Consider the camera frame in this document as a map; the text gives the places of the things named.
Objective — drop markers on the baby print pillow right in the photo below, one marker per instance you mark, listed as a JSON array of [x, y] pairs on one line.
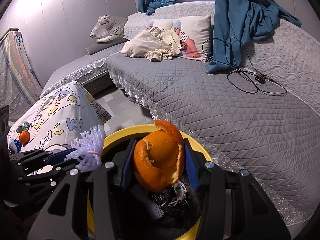
[[194, 34]]

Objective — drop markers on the purple foam net bundle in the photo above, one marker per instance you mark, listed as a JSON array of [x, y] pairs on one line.
[[88, 149]]

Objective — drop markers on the cream crumpled blanket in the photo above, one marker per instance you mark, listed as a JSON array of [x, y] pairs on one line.
[[155, 45]]

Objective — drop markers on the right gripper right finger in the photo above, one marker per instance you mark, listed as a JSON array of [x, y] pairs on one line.
[[191, 165]]

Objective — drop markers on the black plastic bag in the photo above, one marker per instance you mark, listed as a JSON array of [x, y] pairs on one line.
[[177, 206]]

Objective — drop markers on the baby print pillow left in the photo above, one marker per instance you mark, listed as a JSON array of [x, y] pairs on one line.
[[163, 24]]

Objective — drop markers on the blue curtain right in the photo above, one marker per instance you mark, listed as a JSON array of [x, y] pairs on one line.
[[238, 22]]

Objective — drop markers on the baby print pillow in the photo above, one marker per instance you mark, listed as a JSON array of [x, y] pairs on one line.
[[194, 34], [163, 24]]

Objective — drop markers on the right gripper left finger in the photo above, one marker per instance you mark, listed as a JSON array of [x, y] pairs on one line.
[[127, 169]]

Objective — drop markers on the orange peel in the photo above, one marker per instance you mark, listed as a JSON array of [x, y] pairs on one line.
[[159, 157], [24, 137]]

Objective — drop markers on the white tiger plush toy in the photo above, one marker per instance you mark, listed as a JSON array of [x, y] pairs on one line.
[[107, 29]]

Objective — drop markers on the cartoon print bed cover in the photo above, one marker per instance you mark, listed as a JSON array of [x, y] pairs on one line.
[[59, 117]]

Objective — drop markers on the green snack packet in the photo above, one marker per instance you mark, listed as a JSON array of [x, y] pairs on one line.
[[23, 126]]

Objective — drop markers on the yellow round trash bin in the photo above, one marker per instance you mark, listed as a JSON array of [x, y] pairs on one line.
[[121, 212]]

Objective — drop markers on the striped sheet covered wardrobe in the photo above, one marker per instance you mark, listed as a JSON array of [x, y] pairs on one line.
[[20, 89]]

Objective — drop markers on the grey bolster pillow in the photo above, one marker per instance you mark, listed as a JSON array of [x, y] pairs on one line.
[[97, 47]]

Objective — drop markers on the grey quilted sofa bed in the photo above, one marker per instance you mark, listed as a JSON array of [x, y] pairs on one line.
[[274, 133]]

